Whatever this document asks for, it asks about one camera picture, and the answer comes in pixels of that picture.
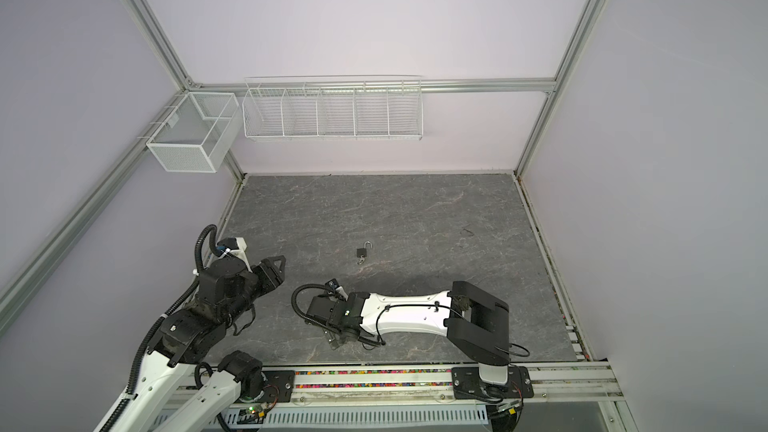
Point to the aluminium frame post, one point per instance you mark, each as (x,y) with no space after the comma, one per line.
(574,50)

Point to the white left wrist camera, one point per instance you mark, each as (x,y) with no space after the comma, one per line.
(234,247)

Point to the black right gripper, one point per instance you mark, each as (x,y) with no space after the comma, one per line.
(340,336)

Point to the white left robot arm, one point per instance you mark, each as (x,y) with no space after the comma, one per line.
(173,349)

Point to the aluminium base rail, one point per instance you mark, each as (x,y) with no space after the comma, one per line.
(406,385)

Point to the white vented cable duct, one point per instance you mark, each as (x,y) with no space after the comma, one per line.
(353,418)

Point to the white mesh box basket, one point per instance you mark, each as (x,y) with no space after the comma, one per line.
(198,132)

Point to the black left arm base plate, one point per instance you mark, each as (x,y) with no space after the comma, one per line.
(270,386)

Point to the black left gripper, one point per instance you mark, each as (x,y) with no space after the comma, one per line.
(269,274)

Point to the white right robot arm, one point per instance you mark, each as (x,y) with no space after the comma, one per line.
(472,319)

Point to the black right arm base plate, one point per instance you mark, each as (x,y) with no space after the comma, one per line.
(468,385)

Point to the white wire shelf basket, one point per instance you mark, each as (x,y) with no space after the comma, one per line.
(333,107)

